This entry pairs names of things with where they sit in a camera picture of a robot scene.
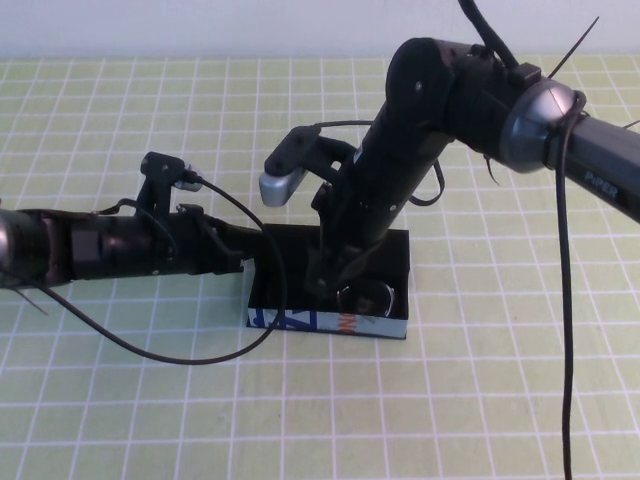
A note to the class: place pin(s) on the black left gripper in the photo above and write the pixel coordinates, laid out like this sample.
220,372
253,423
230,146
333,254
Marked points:
200,245

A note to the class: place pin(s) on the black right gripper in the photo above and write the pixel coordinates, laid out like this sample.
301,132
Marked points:
370,210

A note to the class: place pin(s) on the black framed glasses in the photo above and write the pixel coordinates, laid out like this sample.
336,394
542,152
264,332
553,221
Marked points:
370,300

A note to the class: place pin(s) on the black glasses case box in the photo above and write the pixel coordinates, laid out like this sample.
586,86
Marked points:
390,327

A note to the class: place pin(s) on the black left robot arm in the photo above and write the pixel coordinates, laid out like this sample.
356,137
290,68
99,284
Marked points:
30,245

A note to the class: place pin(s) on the long black zip tie right arm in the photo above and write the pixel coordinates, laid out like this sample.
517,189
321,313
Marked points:
574,47

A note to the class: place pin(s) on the short black zip tie right arm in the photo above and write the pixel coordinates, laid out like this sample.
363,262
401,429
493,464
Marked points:
492,172

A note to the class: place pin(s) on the black zip tie left arm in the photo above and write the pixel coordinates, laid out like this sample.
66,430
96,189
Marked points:
32,302

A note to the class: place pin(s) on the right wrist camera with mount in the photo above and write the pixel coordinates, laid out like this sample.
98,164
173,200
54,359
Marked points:
282,187

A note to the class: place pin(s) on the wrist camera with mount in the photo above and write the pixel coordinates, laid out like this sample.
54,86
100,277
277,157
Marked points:
165,170
282,187

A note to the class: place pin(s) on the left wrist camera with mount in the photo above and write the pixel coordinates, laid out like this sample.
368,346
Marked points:
165,170

